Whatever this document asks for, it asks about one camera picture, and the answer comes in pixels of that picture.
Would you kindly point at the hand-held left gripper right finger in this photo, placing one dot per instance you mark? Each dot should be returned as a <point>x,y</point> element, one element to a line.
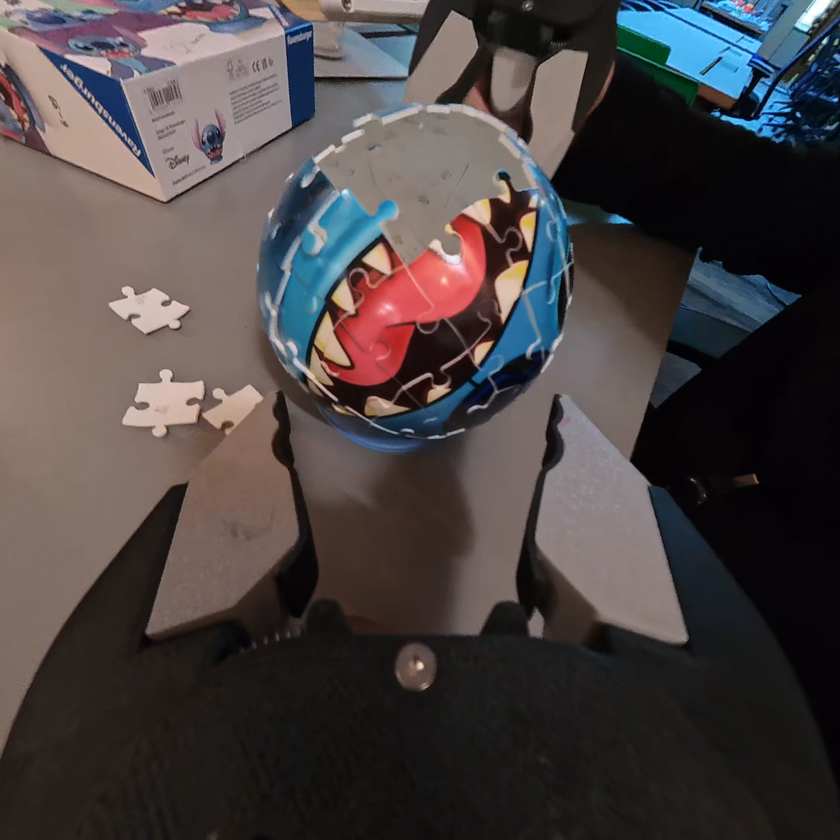
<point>604,525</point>

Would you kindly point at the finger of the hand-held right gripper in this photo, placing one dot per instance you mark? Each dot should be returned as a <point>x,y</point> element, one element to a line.
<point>443,65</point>
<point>558,105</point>

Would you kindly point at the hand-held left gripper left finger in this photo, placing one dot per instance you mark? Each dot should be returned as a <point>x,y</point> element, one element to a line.
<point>229,525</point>

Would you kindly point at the white puzzle piece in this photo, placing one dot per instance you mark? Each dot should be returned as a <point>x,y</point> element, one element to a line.
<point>148,310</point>
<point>233,408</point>
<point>164,403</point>

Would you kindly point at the blue puzzle ball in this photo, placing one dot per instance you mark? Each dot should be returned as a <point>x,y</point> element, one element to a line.
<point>407,315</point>

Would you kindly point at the person's right forearm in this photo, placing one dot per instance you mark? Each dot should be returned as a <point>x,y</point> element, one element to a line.
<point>709,164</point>

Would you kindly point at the printed puzzle box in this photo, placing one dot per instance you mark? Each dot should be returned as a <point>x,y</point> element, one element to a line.
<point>197,105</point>

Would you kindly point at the green plastic bin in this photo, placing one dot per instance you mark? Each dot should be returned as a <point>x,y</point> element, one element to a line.
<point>656,65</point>

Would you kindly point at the person's legs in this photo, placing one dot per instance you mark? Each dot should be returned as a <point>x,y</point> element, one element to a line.
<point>754,459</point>

